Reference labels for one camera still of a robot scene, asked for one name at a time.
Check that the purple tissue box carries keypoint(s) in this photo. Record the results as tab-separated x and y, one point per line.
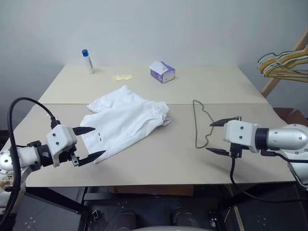
166	74

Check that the yellow plastic packet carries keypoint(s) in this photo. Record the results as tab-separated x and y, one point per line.
122	77

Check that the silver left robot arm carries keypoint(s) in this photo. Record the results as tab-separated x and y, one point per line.
25	154

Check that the black metal stand frame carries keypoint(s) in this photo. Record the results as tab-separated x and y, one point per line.
55	209

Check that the reddish brown furniture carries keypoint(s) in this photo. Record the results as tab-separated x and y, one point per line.
292	114

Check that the bunch of coloured hangers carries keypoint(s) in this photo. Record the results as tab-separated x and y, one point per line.
288	63

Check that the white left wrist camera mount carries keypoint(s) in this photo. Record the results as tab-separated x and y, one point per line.
60	137

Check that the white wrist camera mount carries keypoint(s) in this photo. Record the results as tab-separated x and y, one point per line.
240	134
60	137

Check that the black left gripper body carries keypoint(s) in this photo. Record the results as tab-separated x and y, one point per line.
65	157

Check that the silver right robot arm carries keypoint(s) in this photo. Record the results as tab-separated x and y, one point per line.
286	137

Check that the white tube with blue cap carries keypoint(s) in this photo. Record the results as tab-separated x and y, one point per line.
88	62

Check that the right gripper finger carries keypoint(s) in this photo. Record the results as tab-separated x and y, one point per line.
219	151
219	123

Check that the wooden clothes rack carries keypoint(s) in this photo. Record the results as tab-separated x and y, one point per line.
272	84

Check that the light wooden stick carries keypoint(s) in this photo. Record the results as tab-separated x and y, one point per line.
238	219

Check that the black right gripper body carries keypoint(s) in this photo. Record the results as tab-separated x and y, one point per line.
237	150

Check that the white shorts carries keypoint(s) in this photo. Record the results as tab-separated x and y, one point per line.
125	115

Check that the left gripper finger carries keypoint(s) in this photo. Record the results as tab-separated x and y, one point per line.
81	131
89	159

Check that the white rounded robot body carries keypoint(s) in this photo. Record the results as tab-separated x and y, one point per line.
156	228

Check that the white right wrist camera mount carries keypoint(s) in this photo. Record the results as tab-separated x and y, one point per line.
240	134

